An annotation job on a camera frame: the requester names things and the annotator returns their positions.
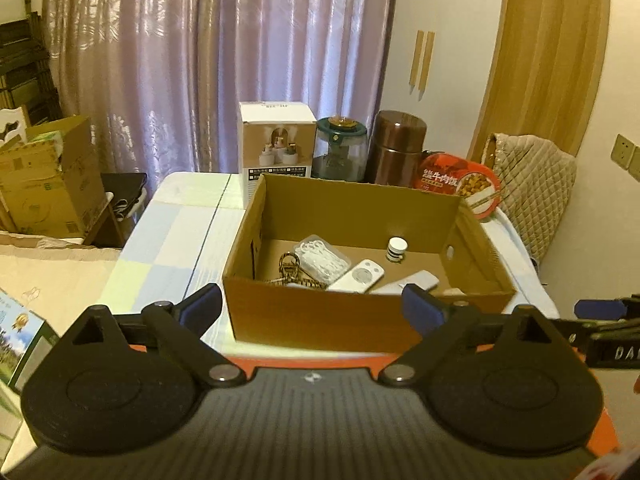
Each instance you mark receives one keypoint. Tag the dark folding rack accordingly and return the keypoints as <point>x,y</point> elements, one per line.
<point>25,60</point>

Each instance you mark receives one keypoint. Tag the checked bed sheet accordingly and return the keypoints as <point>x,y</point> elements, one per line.
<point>175,240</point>

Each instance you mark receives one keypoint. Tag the white product box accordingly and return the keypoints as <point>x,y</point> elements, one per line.
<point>275,135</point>

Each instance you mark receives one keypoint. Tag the dark small stool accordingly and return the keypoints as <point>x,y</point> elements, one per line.
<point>120,185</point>

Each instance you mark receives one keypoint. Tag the red printed cardboard sheet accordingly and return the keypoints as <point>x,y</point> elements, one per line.
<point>300,361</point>

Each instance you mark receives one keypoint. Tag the white remote control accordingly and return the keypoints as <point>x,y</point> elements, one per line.
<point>360,275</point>

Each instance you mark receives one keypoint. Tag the red instant food bowl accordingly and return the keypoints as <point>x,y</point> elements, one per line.
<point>450,175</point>

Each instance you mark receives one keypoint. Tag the small green white bottle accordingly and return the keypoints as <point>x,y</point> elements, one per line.
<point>396,250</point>

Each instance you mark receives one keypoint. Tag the clear box of floss picks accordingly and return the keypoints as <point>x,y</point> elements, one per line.
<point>322,260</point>

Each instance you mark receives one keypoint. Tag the glass jar with green lid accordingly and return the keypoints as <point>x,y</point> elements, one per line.
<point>340,150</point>

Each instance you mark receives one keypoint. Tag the wooden wall strip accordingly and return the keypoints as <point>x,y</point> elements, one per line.
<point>426,62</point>
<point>416,60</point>

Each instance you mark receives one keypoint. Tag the beige quilted cover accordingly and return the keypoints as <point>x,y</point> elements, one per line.
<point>535,185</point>

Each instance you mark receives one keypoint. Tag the brown metal canister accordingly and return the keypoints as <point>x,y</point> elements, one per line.
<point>397,145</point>

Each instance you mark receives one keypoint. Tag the long white handheld device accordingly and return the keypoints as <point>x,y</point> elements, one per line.
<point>415,280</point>

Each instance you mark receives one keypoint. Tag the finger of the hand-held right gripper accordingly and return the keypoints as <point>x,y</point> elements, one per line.
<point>575,330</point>
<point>597,308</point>

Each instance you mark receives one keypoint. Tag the purple curtain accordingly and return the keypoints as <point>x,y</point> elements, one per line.
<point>200,60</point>

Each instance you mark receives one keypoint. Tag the beige wall socket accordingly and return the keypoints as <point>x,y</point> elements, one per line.
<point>622,152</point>
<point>636,162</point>

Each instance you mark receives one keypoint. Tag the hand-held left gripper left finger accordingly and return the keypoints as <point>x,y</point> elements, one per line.
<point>205,305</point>

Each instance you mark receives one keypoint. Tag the green milk carton box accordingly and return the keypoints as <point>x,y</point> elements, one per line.
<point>25,340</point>

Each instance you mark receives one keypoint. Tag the wooden door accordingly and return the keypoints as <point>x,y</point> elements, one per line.
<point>540,35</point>

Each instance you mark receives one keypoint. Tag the printed open cardboard carton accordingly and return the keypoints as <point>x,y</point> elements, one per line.
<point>50,185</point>

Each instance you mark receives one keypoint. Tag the brown cardboard box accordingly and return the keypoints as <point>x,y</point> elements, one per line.
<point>320,320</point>

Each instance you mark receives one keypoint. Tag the white wooden chair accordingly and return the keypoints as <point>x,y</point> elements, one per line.
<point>10,122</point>

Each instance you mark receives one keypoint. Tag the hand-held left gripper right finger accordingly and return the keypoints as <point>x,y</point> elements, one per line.
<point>417,307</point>

